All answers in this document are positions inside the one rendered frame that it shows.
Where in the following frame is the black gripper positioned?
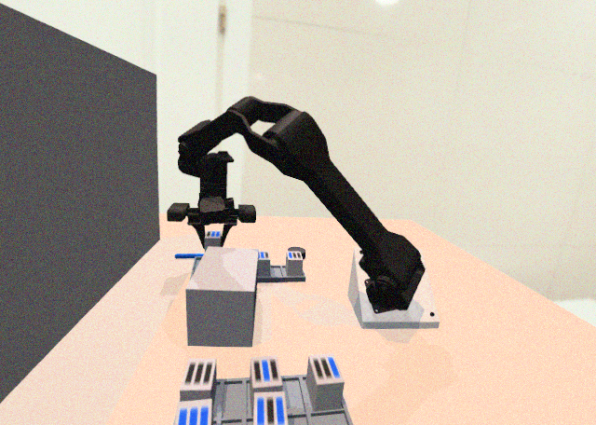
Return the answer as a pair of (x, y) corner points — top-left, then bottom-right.
(167, 182), (256, 249)

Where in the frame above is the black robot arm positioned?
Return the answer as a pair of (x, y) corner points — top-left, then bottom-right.
(178, 96), (425, 314)

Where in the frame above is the blue flat bar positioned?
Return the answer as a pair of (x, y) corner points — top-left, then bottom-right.
(174, 254), (203, 259)

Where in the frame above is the dark grey flat panel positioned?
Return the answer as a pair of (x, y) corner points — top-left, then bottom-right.
(0, 3), (160, 404)

